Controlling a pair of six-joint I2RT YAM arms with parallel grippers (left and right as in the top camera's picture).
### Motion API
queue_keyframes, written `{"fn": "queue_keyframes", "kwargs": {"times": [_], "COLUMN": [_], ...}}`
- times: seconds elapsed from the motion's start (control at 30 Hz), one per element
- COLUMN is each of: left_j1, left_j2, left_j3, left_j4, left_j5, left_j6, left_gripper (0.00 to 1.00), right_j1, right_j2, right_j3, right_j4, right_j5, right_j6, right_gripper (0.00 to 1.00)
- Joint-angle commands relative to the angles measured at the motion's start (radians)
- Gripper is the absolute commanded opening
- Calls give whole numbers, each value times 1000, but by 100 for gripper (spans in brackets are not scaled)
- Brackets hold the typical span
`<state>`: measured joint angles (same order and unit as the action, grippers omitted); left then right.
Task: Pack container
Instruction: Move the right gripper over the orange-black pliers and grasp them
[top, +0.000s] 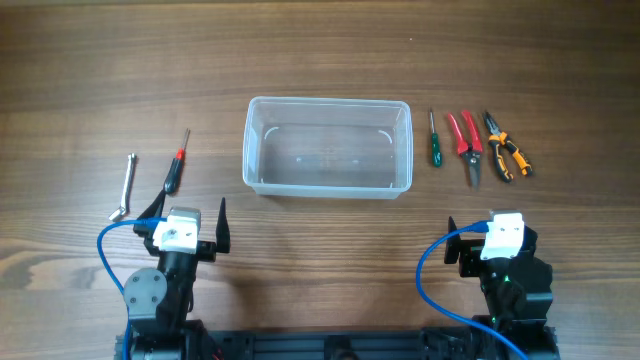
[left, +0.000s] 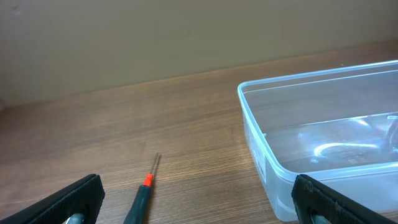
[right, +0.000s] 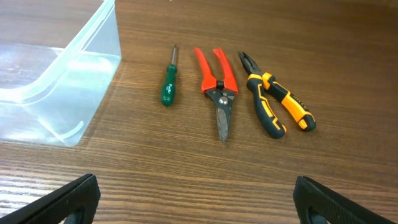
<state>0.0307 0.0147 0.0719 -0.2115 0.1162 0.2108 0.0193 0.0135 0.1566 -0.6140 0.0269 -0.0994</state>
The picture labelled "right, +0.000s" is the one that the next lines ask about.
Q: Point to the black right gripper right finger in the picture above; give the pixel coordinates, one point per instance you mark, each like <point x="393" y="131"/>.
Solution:
<point x="316" y="204"/>

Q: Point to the clear plastic container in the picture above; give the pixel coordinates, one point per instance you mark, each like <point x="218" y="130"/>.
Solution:
<point x="58" y="59"/>

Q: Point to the green handled screwdriver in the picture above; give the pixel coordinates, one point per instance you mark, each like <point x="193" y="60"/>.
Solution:
<point x="168" y="88"/>

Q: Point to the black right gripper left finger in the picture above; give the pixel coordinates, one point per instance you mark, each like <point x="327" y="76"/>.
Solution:
<point x="75" y="202"/>

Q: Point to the red handled snips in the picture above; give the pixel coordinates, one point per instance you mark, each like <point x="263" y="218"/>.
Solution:
<point x="221" y="92"/>

